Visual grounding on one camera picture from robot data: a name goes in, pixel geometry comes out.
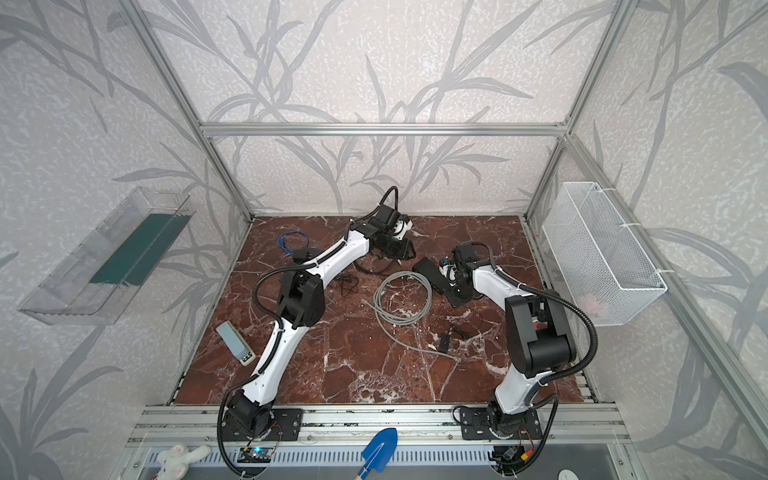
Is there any small black network switch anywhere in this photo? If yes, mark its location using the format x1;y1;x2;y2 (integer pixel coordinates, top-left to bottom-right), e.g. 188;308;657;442
412;257;450;294

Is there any black power adapter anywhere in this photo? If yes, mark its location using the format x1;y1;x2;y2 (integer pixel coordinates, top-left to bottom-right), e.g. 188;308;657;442
437;325;470;354

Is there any grey ethernet cable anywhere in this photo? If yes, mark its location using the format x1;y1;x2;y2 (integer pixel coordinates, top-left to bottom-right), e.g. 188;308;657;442
362;271;460;362

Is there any blue ethernet cable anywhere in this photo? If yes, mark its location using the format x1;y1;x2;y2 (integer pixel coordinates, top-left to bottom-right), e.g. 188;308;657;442
277;230;311;254

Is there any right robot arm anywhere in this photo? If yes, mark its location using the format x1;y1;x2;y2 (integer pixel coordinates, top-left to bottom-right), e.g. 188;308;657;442
438;242;598;440

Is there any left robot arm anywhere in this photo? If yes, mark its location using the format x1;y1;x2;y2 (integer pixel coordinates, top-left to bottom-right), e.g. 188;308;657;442
216;203;415;443

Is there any beige teal handheld device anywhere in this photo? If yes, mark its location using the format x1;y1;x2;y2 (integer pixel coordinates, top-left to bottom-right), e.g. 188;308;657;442
216;321;255;366

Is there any blue toy shovel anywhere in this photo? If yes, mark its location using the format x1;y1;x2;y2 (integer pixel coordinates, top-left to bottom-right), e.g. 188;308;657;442
355;427;398;480

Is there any white plush bunny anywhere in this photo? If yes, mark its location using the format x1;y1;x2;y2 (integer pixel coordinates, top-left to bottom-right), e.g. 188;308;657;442
155;444;211;480

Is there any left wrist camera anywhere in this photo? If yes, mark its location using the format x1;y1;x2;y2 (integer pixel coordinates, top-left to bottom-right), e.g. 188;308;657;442
392;215;413;240

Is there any thin black wire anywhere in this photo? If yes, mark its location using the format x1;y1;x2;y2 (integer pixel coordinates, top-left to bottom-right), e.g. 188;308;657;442
332;271;361;298

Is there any white wire mesh basket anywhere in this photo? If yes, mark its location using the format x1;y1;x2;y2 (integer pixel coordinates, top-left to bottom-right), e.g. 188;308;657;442
543;182;667;326

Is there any clear plastic wall bin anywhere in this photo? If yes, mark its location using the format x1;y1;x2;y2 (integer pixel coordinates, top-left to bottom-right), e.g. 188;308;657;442
18;187;195;325

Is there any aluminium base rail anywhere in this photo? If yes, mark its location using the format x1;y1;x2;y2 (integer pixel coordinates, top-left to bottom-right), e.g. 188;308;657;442
126;403;631;447

